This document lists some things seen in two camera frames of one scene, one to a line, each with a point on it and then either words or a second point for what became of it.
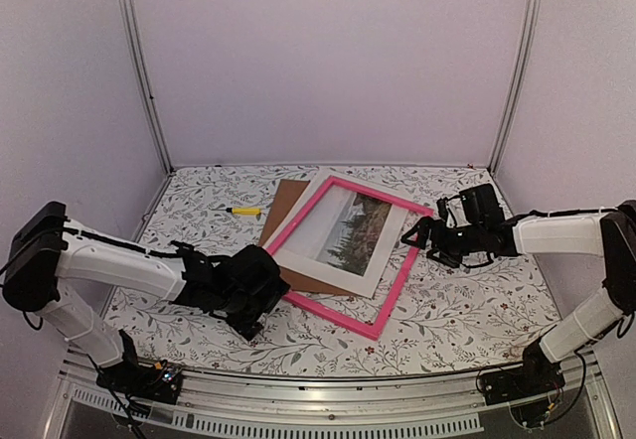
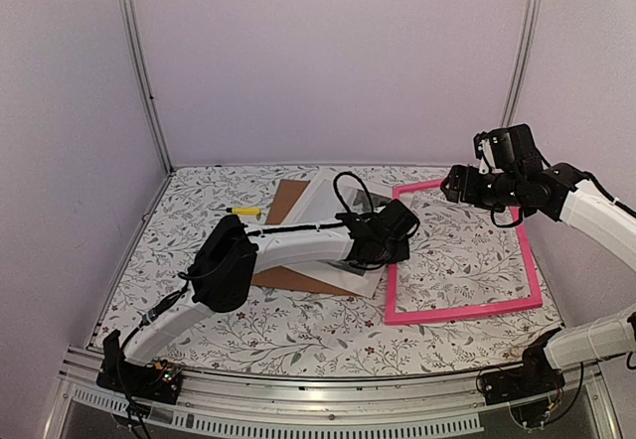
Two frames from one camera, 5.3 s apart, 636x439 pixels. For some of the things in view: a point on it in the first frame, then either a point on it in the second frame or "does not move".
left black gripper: (244, 324) to (403, 252)
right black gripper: (438, 226) to (457, 174)
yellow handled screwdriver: (240, 211) does not move
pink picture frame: (296, 300) to (392, 315)
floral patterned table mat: (443, 320) does not move
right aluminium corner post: (514, 93) does not move
